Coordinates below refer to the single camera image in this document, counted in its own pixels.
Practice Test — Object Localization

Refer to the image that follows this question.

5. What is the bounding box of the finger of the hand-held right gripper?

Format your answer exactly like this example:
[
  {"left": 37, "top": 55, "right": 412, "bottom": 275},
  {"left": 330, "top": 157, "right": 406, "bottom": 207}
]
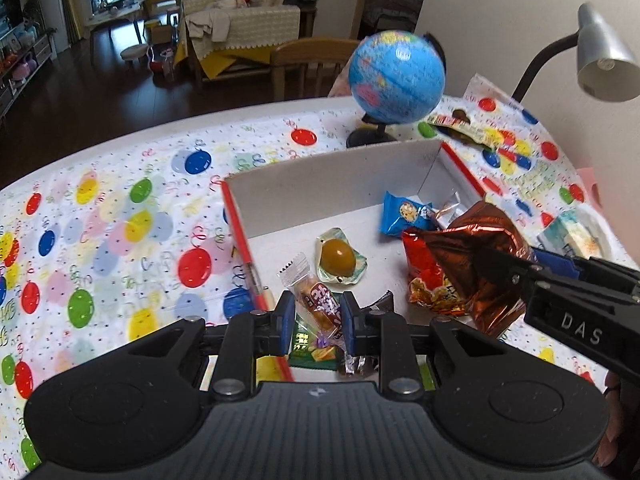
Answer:
[
  {"left": 531, "top": 247, "right": 640, "bottom": 292},
  {"left": 472, "top": 249, "right": 544, "bottom": 306}
]

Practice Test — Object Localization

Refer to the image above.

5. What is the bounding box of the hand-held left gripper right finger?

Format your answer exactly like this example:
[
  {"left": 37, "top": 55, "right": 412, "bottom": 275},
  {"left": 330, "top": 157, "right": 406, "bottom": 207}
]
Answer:
[{"left": 341, "top": 292, "right": 531, "bottom": 395}]

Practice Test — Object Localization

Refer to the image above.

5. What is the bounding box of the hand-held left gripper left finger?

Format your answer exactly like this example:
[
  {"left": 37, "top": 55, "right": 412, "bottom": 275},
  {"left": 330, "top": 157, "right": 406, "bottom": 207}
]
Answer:
[{"left": 105, "top": 291, "right": 296, "bottom": 400}]

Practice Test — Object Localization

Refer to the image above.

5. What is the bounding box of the green cracker packet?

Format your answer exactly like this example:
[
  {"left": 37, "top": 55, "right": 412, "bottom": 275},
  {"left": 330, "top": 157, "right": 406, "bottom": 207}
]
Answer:
[{"left": 289, "top": 310, "right": 341, "bottom": 371}]

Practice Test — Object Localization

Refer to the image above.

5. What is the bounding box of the sausage stick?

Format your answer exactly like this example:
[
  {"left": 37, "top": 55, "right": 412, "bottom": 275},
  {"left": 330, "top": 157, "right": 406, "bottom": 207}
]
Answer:
[{"left": 278, "top": 252, "right": 351, "bottom": 346}]

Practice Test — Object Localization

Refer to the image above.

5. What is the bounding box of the brown foil snack packet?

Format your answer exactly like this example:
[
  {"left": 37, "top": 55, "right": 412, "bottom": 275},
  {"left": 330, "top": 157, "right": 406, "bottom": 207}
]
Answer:
[{"left": 415, "top": 201, "right": 536, "bottom": 338}]

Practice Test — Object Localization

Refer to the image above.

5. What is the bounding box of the clear braised egg packet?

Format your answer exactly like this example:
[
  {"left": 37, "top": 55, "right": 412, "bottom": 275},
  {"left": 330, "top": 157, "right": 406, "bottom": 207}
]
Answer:
[{"left": 315, "top": 227, "right": 368, "bottom": 286}]

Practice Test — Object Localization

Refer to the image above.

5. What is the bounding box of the red snack bag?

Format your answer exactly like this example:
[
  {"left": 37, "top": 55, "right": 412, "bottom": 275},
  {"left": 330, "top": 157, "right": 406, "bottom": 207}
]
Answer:
[{"left": 401, "top": 227, "right": 481, "bottom": 317}]

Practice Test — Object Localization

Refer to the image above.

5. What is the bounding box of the silver snack packet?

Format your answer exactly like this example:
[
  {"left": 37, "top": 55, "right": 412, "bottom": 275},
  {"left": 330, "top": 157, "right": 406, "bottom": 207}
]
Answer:
[{"left": 427, "top": 191, "right": 471, "bottom": 226}]

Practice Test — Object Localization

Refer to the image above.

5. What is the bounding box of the blue snack packet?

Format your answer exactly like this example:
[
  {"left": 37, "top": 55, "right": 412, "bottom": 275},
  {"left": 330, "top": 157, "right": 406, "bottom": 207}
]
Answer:
[{"left": 378, "top": 191, "right": 433, "bottom": 238}]

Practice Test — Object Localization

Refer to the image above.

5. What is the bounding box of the red cardboard box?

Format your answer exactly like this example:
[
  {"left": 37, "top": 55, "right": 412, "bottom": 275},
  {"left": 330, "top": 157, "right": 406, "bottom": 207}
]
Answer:
[{"left": 221, "top": 139, "right": 488, "bottom": 381}]

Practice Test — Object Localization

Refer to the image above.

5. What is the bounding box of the person's right forearm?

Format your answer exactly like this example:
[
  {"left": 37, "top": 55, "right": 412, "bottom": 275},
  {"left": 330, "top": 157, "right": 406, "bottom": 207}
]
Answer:
[{"left": 597, "top": 370, "right": 626, "bottom": 468}]

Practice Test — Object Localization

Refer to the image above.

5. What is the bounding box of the tissue pack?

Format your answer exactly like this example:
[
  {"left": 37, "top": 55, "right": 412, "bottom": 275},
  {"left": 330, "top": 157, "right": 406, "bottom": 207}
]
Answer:
[{"left": 537, "top": 209, "right": 613, "bottom": 261}]

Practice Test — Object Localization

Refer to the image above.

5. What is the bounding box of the yellow red snack packet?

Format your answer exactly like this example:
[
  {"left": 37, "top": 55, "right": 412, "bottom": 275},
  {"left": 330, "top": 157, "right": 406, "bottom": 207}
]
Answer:
[{"left": 425, "top": 109, "right": 501, "bottom": 150}]

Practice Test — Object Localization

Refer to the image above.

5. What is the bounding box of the balloon printed tablecloth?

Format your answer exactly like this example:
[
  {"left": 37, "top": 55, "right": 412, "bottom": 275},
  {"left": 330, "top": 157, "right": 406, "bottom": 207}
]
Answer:
[{"left": 0, "top": 74, "right": 608, "bottom": 476}]

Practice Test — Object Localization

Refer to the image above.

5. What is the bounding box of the grey desk lamp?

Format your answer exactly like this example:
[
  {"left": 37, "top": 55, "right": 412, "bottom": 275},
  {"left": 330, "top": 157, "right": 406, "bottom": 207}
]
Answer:
[{"left": 511, "top": 2, "right": 640, "bottom": 106}]

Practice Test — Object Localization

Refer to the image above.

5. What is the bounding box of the blue globe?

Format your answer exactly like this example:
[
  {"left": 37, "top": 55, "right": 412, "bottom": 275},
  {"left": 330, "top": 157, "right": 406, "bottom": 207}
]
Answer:
[{"left": 346, "top": 30, "right": 448, "bottom": 150}]

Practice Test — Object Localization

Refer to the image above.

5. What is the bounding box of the pink cloth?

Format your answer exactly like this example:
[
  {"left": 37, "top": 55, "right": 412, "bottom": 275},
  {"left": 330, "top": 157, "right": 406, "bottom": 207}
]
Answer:
[{"left": 327, "top": 57, "right": 358, "bottom": 98}]

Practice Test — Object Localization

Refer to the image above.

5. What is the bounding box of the wooden chair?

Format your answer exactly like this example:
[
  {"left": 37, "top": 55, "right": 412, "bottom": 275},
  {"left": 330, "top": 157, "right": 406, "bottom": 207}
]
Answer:
[{"left": 270, "top": 37, "right": 361, "bottom": 102}]

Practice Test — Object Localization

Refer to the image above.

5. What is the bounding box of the cluttered sofa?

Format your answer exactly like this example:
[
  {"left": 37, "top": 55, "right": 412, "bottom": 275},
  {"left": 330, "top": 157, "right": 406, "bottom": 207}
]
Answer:
[{"left": 177, "top": 0, "right": 326, "bottom": 81}]

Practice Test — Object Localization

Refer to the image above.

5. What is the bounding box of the small round stool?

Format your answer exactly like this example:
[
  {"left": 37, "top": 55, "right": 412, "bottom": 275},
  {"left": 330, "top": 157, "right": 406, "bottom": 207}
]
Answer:
[{"left": 120, "top": 44, "right": 152, "bottom": 67}]

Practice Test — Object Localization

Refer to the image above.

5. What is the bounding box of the round coffee table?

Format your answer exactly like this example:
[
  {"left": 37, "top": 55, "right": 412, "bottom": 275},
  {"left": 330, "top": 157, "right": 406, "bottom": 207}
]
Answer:
[{"left": 84, "top": 0, "right": 153, "bottom": 53}]

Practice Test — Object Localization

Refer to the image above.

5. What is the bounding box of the dark television cabinet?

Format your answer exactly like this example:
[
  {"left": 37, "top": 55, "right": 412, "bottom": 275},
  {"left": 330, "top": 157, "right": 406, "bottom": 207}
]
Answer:
[{"left": 0, "top": 27, "right": 56, "bottom": 116}]

